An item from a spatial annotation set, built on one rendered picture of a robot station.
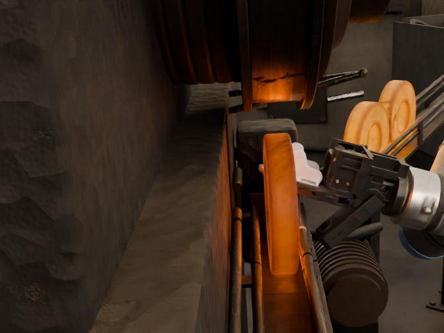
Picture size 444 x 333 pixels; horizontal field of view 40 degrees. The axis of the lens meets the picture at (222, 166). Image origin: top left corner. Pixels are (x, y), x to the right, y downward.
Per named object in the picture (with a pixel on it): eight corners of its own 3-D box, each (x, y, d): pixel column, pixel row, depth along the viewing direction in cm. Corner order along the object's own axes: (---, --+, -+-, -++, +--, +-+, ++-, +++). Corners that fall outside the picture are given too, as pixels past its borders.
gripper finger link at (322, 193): (291, 171, 91) (345, 185, 91) (287, 182, 91) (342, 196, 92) (293, 182, 86) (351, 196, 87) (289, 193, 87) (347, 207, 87)
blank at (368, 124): (339, 114, 114) (356, 116, 112) (373, 90, 125) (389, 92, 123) (343, 189, 120) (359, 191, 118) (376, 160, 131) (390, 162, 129)
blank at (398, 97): (373, 91, 125) (388, 92, 123) (402, 71, 136) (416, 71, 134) (375, 160, 131) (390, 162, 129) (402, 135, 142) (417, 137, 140)
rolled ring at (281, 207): (284, 117, 85) (261, 118, 85) (297, 155, 67) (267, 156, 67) (288, 237, 91) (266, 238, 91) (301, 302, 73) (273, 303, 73)
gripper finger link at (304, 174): (267, 137, 89) (327, 153, 90) (256, 174, 91) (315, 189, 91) (267, 143, 86) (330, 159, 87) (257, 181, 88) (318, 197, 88)
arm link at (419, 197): (408, 216, 97) (425, 242, 88) (379, 209, 97) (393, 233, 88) (428, 164, 94) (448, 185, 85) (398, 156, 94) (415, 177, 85)
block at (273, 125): (238, 266, 104) (230, 131, 96) (239, 246, 111) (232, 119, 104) (301, 264, 103) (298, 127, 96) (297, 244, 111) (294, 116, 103)
